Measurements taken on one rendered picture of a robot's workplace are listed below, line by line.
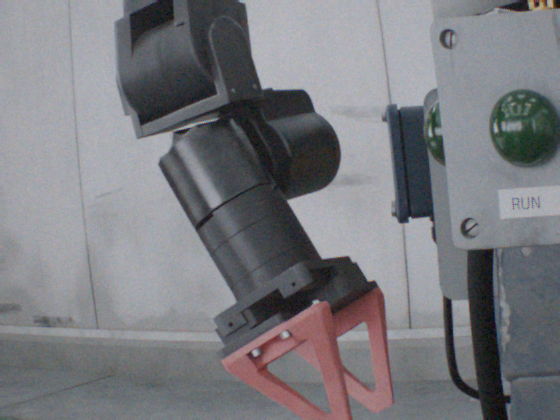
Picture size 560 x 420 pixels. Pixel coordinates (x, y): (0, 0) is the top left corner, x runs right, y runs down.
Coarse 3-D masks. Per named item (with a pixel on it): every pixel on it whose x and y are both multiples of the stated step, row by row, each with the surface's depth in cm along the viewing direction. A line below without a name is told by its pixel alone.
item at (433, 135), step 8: (432, 112) 49; (440, 112) 49; (432, 120) 49; (440, 120) 49; (424, 128) 50; (432, 128) 49; (440, 128) 49; (424, 136) 50; (432, 136) 49; (440, 136) 49; (432, 144) 49; (440, 144) 49; (432, 152) 49; (440, 152) 49; (440, 160) 49
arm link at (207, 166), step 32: (192, 128) 77; (224, 128) 77; (256, 128) 81; (160, 160) 78; (192, 160) 77; (224, 160) 76; (256, 160) 78; (192, 192) 77; (224, 192) 76; (192, 224) 78
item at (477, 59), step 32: (448, 32) 48; (480, 32) 47; (512, 32) 46; (544, 32) 45; (448, 64) 47; (480, 64) 47; (512, 64) 46; (544, 64) 45; (448, 96) 48; (480, 96) 47; (448, 128) 48; (480, 128) 47; (448, 160) 48; (480, 160) 47; (480, 192) 47; (480, 224) 47; (512, 224) 47; (544, 224) 46
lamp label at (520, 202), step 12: (504, 192) 47; (516, 192) 46; (528, 192) 46; (540, 192) 46; (552, 192) 46; (504, 204) 47; (516, 204) 46; (528, 204) 46; (540, 204) 46; (552, 204) 46; (504, 216) 47; (516, 216) 46; (528, 216) 46; (540, 216) 46
